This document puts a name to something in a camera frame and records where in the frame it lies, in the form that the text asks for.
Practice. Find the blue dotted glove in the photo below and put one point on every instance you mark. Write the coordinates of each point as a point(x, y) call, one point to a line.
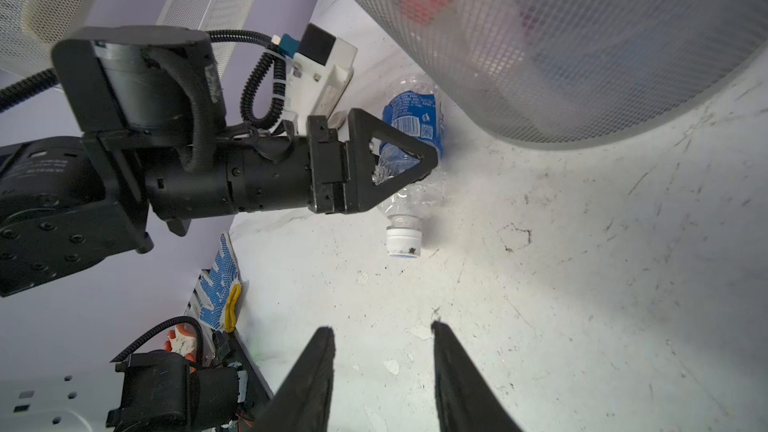
point(220, 288)

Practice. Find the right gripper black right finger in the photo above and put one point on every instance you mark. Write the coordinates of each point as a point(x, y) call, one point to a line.
point(464, 401)

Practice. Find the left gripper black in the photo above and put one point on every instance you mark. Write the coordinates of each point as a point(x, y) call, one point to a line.
point(254, 174)

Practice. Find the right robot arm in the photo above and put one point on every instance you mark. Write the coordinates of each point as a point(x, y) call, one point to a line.
point(165, 391)

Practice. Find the orange patterned glove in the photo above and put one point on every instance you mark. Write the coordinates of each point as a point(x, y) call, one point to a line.
point(182, 340)

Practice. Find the blue label bottle top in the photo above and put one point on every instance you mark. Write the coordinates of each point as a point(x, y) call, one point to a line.
point(414, 108)

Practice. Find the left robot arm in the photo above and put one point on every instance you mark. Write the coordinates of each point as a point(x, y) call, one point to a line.
point(184, 124)

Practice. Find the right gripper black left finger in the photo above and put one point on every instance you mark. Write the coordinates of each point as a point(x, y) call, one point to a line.
point(303, 401)

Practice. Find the grey bin with plastic liner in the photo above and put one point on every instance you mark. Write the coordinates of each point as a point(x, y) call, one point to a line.
point(570, 73)

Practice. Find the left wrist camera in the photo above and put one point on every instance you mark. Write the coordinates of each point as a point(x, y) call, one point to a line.
point(320, 70)

